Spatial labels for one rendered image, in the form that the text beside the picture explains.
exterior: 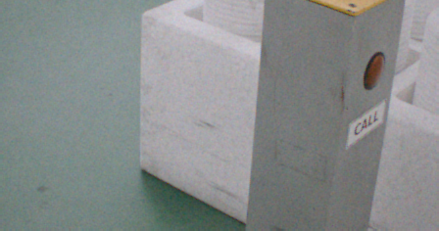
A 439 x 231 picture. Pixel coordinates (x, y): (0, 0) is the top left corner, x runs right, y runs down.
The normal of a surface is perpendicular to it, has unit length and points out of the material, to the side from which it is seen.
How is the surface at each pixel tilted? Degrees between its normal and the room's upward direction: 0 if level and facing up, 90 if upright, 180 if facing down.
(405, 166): 90
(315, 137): 90
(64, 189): 0
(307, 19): 90
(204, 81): 90
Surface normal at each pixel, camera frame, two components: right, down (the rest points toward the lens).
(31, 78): 0.05, -0.87
